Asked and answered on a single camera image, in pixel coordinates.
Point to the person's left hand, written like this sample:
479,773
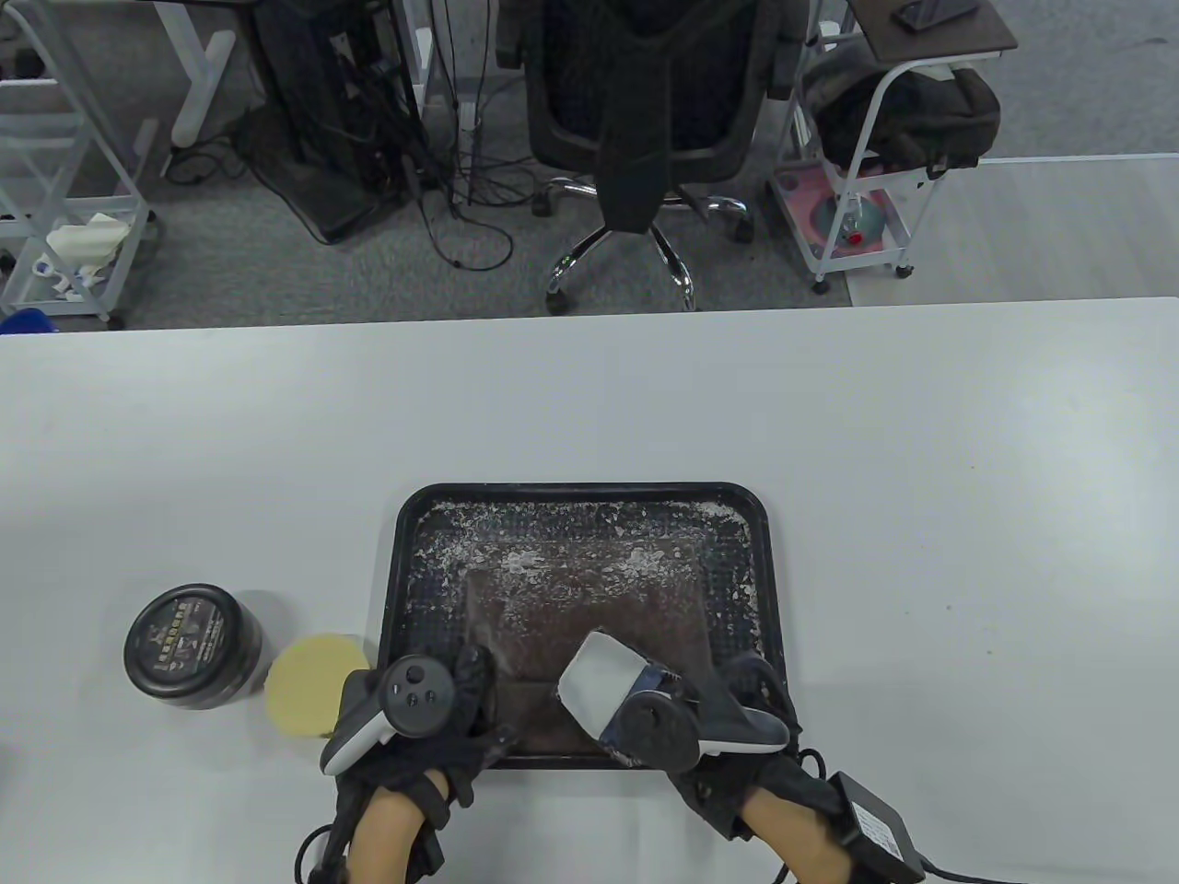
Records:
474,709

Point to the person's right hand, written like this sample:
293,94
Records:
746,787

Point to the black hand controller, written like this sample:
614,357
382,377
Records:
419,695
663,732

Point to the white blue brown cloth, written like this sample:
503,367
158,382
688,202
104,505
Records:
599,681

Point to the brown leather bag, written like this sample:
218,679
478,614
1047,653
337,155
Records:
589,599

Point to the black plastic tray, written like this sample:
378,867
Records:
442,552

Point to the person's left forearm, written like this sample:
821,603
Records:
382,843

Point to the person's right forearm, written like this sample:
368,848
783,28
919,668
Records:
797,843

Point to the black round jar lid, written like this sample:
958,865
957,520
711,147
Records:
184,635

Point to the clear bottle with red cap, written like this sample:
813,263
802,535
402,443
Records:
857,226

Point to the white power strip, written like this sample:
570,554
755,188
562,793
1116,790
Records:
468,124

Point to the pink round plate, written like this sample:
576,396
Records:
797,198

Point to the blue object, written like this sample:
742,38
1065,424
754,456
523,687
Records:
23,322

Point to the white foam block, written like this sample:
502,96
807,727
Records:
87,238

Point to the black office chair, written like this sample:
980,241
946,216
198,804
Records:
636,92

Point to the black computer tower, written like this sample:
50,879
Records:
313,92

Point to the white desk leg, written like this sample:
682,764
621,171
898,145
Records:
198,83
421,55

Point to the black backpack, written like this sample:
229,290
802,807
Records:
930,110

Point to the white cart with brown top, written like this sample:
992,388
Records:
930,41

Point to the black phone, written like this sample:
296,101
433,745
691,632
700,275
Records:
930,14

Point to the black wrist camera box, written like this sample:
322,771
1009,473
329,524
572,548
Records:
875,824

